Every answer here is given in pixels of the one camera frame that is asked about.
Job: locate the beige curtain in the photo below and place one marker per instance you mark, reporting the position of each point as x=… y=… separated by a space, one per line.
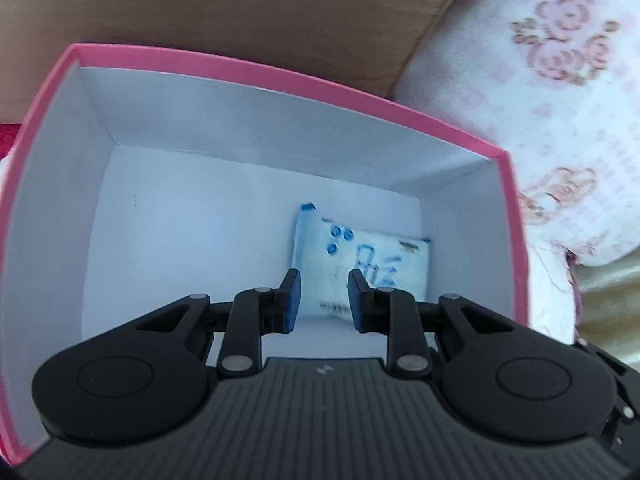
x=610 y=307

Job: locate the bear print blanket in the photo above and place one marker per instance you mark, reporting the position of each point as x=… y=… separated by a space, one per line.
x=550 y=289

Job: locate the pink cardboard box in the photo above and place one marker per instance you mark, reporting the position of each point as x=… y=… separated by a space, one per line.
x=130 y=87

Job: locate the pink patterned pillow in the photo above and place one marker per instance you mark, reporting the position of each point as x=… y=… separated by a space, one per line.
x=556 y=84

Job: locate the blue tissue pack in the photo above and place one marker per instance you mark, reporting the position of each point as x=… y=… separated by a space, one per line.
x=325 y=252

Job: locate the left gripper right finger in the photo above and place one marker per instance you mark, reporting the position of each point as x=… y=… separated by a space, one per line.
x=393 y=313

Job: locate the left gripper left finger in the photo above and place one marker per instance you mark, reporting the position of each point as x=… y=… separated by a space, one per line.
x=255 y=313

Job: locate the brown cushion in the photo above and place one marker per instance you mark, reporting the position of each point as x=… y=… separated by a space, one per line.
x=363 y=44

